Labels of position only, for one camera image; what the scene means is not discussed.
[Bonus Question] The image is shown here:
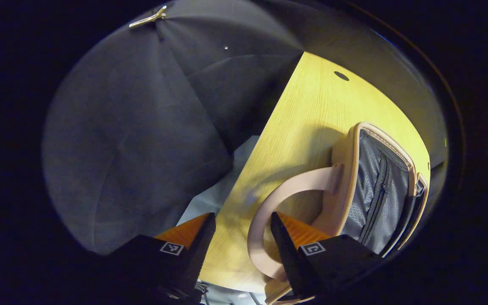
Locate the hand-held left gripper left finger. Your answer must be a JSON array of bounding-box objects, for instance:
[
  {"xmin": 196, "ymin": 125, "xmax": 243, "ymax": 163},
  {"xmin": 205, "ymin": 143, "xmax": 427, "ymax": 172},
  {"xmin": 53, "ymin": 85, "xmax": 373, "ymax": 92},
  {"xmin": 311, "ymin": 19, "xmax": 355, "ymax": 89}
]
[{"xmin": 100, "ymin": 212, "xmax": 217, "ymax": 305}]

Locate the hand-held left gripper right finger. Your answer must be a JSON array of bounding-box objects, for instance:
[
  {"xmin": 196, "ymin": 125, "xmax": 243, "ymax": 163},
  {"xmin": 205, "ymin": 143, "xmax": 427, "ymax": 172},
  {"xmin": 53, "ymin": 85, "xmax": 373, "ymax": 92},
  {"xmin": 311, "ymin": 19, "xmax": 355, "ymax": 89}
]
[{"xmin": 270, "ymin": 212, "xmax": 384, "ymax": 302}]

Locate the pink suitcase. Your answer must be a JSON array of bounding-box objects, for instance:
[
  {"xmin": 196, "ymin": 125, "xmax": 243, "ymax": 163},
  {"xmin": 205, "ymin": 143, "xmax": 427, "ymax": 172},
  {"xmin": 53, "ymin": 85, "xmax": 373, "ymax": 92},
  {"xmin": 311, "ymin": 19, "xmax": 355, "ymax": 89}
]
[{"xmin": 247, "ymin": 122, "xmax": 431, "ymax": 305}]

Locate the pale cloth clip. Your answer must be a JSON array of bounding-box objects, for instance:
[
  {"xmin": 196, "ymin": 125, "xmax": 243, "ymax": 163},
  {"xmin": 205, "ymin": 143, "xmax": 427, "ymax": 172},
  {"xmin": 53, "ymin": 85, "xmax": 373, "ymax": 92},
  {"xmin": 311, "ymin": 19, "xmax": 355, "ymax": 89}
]
[{"xmin": 129, "ymin": 5, "xmax": 167, "ymax": 28}]

